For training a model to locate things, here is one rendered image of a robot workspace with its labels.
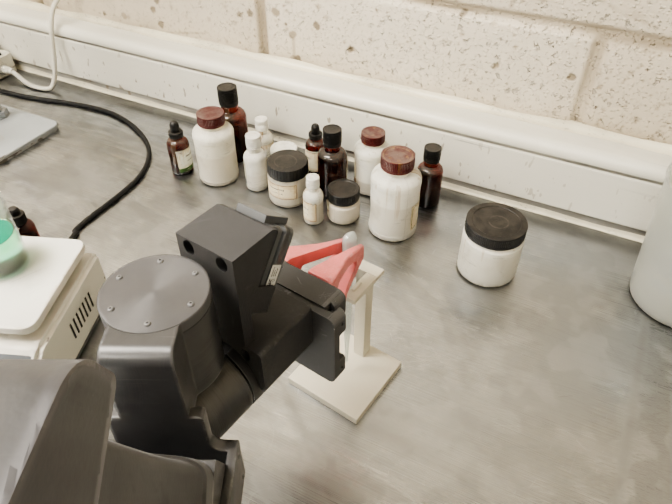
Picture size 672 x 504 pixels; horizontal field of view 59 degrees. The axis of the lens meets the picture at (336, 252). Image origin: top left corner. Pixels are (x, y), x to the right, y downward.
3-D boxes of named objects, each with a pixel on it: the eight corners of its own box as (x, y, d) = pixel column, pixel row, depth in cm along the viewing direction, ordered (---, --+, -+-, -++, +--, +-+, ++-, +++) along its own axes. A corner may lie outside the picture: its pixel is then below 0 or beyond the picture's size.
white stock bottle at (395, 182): (381, 248, 72) (387, 174, 64) (360, 219, 76) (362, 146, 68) (424, 235, 73) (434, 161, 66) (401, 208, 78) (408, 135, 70)
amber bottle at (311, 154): (318, 161, 86) (317, 116, 81) (330, 170, 84) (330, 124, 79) (302, 168, 84) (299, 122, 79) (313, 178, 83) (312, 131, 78)
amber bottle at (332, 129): (335, 203, 78) (335, 140, 72) (312, 193, 80) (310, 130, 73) (352, 189, 81) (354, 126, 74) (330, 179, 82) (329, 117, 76)
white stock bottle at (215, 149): (246, 179, 82) (238, 115, 76) (210, 192, 80) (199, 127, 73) (228, 160, 86) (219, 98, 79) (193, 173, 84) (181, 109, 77)
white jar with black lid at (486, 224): (505, 296, 66) (518, 248, 61) (448, 275, 68) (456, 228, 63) (522, 260, 70) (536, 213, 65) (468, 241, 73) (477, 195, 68)
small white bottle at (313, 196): (316, 210, 77) (314, 167, 73) (327, 220, 76) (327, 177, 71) (299, 218, 76) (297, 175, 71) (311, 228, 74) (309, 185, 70)
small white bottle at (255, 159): (274, 185, 81) (269, 134, 76) (257, 195, 80) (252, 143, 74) (258, 176, 83) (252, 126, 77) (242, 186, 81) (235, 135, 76)
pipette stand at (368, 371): (356, 424, 54) (360, 333, 45) (288, 382, 57) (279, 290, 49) (401, 366, 59) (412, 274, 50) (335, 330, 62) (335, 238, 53)
